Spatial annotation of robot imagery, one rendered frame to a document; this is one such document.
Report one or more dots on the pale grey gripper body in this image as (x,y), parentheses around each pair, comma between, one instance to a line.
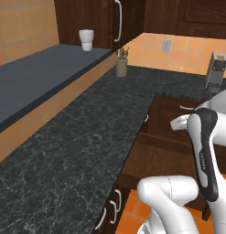
(179,122)

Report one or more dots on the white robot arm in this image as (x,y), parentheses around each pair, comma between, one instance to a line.
(166,195)

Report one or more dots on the dark wood drawer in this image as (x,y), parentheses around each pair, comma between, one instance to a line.
(166,114)
(160,158)

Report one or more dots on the dark wood lower drawer front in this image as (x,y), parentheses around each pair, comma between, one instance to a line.
(160,158)

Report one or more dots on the white glass cup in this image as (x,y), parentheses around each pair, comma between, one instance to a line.
(86,38)

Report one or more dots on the beige utensil pot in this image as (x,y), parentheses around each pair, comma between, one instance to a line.
(121,67)

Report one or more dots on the dark utensil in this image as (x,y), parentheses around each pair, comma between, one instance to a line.
(120,53)
(126,54)

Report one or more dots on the dark wood base cupboard door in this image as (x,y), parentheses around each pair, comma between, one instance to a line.
(117,219)

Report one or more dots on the grey wall outlet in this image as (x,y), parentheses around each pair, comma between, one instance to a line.
(166,46)

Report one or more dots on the dark wood wall cupboard run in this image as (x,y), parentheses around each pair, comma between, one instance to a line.
(187,16)

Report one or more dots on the dark wood wall cupboard door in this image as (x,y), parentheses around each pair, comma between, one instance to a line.
(129,21)

